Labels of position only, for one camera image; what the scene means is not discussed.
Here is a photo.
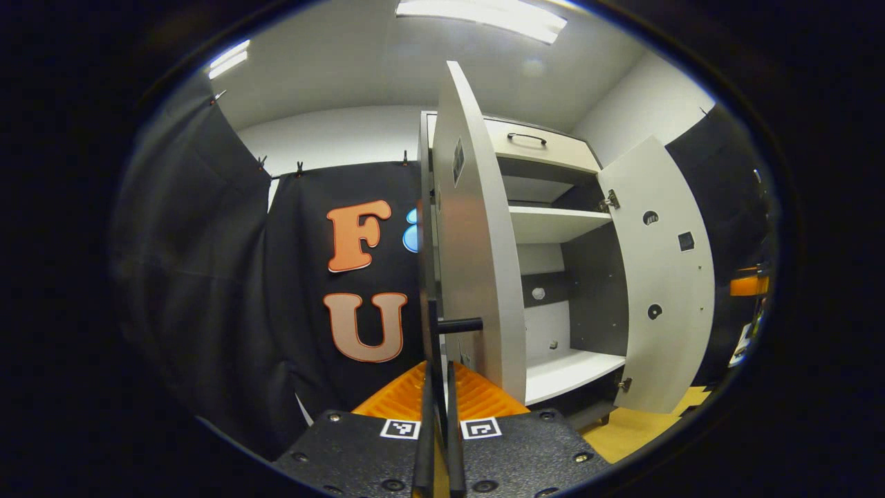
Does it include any wide ceiling light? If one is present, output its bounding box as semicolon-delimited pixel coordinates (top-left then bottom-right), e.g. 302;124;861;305
395;0;568;44

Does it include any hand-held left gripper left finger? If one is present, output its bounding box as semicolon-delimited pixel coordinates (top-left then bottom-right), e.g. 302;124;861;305
273;360;436;497

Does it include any cream cabinet drawer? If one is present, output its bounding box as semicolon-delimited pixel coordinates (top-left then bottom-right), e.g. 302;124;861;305
427;114;601;174

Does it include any cream cabinet door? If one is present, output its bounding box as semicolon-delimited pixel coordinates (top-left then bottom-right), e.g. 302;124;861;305
597;135;716;414
430;61;528;405

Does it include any black door handle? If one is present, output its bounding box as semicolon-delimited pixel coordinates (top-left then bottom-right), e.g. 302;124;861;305
427;299;485;416

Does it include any black backdrop cloth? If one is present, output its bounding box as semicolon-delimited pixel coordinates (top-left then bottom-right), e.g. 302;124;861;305
111;73;779;461

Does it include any grey double-door shoe cabinet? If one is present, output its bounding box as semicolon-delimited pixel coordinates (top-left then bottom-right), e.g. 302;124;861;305
417;111;630;430

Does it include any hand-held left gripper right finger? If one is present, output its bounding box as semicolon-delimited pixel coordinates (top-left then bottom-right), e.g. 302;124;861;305
446;360;613;497

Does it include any white cabinet shelf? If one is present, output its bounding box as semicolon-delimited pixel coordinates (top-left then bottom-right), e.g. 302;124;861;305
508;205;614;244

